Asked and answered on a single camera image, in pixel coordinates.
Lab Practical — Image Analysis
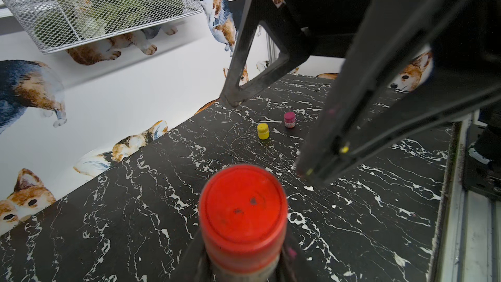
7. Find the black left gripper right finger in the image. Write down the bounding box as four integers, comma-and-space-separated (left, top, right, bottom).
279, 238, 317, 282

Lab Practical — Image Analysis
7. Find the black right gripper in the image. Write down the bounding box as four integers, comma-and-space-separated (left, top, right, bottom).
220, 0, 500, 184

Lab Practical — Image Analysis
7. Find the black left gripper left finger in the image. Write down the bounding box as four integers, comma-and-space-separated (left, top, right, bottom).
172, 234, 207, 282

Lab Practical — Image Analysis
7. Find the red paint jar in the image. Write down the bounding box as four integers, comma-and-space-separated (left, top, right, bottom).
211, 255, 281, 282

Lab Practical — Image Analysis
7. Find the red paint jar lid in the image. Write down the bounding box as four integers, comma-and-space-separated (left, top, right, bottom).
198, 164, 288, 274

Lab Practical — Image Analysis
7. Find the magenta paint jar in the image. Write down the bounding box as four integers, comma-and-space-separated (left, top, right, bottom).
284, 112, 296, 129

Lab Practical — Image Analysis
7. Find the green fern plant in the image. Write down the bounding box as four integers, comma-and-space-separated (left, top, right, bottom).
34, 0, 185, 48

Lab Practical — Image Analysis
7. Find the aluminium front rail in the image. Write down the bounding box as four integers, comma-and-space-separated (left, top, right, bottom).
427, 112, 500, 281

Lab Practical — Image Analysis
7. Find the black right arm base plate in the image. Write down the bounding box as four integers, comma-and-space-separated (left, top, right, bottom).
463, 124, 500, 201

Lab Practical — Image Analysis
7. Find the white wire mesh basket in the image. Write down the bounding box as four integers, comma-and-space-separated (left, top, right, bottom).
1, 0, 202, 54

